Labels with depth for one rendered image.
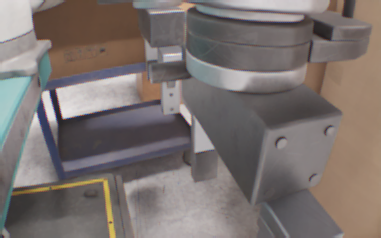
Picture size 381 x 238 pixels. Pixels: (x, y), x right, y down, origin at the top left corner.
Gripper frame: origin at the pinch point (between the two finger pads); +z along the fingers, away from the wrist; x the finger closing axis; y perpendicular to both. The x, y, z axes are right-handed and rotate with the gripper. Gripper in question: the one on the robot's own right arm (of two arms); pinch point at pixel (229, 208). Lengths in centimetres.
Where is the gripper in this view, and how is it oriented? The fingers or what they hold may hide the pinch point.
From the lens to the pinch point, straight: 25.6
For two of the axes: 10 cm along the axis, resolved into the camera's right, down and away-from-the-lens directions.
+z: 0.0, 8.5, 5.3
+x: 3.0, 5.0, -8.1
